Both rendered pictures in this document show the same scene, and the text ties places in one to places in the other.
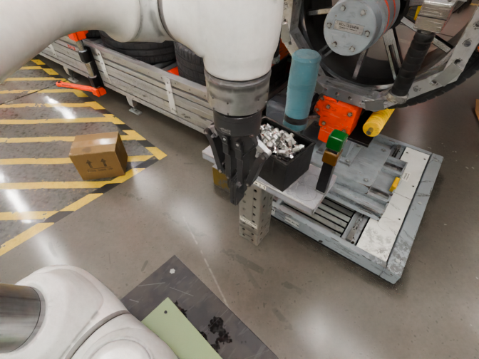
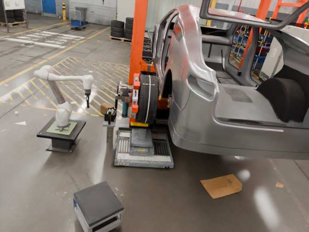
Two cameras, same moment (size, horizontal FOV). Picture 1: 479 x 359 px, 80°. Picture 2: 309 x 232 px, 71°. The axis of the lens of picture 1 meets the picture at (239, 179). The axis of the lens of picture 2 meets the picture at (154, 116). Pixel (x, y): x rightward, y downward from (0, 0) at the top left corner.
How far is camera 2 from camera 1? 282 cm
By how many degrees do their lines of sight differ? 39
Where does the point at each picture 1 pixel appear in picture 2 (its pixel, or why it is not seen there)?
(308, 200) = (105, 123)
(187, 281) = (82, 124)
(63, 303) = (65, 104)
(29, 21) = (73, 78)
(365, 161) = (141, 141)
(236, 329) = (77, 130)
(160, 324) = (72, 123)
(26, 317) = (62, 101)
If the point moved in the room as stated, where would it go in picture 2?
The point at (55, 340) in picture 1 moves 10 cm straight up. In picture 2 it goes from (61, 106) to (61, 99)
